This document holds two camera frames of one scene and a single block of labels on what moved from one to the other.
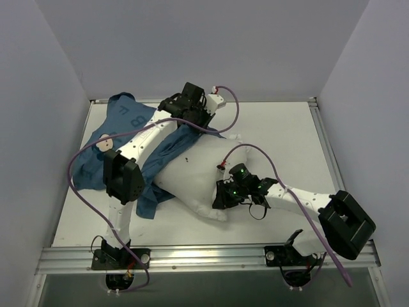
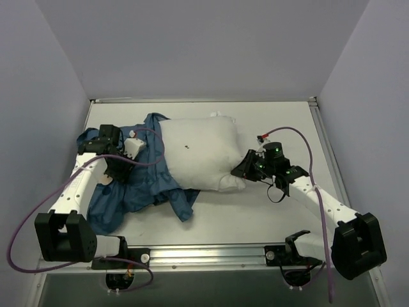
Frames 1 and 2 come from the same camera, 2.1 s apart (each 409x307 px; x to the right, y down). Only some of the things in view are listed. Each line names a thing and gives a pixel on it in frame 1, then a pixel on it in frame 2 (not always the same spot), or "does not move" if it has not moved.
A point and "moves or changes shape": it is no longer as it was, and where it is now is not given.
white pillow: [192, 173] moves or changes shape
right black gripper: [222, 194] → [251, 164]
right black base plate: [282, 256] does not move
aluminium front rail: [198, 258] does not move
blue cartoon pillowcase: [123, 115] moves or changes shape
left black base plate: [121, 259] does not move
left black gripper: [198, 118] → [118, 171]
